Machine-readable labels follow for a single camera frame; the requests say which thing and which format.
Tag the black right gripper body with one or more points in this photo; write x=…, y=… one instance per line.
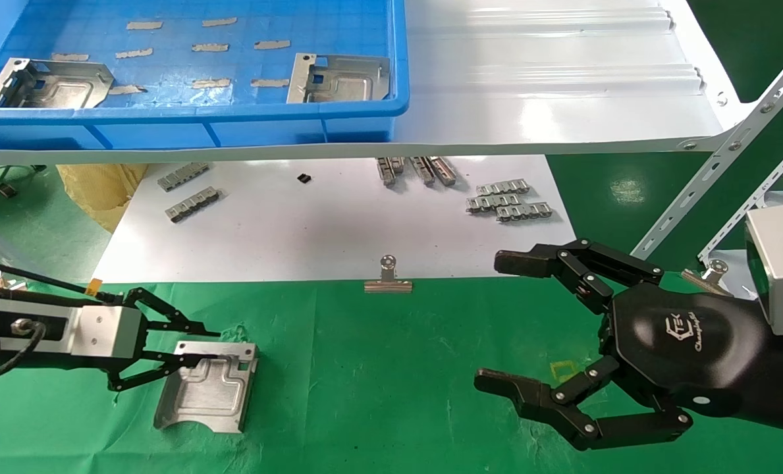
x=681, y=342

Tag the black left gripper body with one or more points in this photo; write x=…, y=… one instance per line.
x=101, y=364

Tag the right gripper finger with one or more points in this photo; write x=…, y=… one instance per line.
x=542, y=260
x=529, y=395

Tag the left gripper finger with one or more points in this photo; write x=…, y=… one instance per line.
x=193, y=326
x=179, y=360

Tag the stamped sheet metal bracket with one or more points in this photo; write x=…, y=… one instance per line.
x=213, y=395

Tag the metal rails under shelf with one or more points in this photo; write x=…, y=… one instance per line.
x=443, y=170

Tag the white paper sheet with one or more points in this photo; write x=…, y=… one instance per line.
x=299, y=230

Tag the green cloth mat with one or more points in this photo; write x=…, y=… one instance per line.
x=378, y=382

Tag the white ribbed shelf panel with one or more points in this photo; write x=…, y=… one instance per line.
x=529, y=99

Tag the yellow plastic bag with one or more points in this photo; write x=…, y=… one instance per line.
x=95, y=191

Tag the blue plastic bin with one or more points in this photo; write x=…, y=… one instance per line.
x=167, y=135

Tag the metal binder clip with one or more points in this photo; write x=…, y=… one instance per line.
x=4, y=189

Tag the grey tape strip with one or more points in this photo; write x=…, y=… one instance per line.
x=70, y=57
x=211, y=83
x=144, y=26
x=272, y=45
x=126, y=89
x=134, y=53
x=210, y=47
x=219, y=22
x=269, y=83

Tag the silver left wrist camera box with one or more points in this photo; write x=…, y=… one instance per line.
x=108, y=332

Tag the thin white slotted angle rail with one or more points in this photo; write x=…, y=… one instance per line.
x=758, y=196

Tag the wide white slotted angle rail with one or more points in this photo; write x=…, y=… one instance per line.
x=727, y=148

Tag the metal bracket with hole tab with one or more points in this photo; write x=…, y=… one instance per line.
x=345, y=85

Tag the metal bracket with folded side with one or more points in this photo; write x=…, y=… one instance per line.
x=68, y=89

